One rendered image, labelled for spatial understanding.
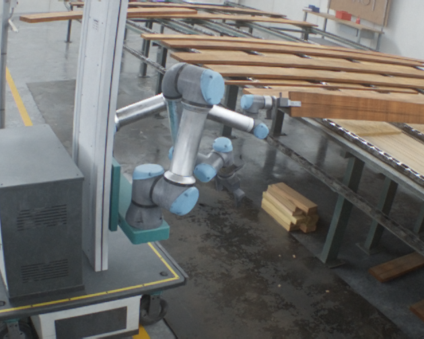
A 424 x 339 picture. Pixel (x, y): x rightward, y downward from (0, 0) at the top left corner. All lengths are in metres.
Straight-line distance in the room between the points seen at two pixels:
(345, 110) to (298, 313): 1.18
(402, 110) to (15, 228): 2.41
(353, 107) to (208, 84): 1.42
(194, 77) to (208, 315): 1.24
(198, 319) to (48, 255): 0.88
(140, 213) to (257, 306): 0.94
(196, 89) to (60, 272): 0.88
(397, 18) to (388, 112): 7.21
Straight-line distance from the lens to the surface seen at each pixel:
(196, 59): 3.66
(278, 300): 2.70
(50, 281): 2.01
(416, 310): 2.94
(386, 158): 2.54
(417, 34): 9.93
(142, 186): 1.90
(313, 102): 2.81
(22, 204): 1.79
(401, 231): 2.53
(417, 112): 3.36
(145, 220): 1.96
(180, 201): 1.81
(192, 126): 1.77
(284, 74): 3.65
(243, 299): 2.65
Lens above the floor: 1.64
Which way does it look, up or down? 25 degrees down
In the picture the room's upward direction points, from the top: 9 degrees clockwise
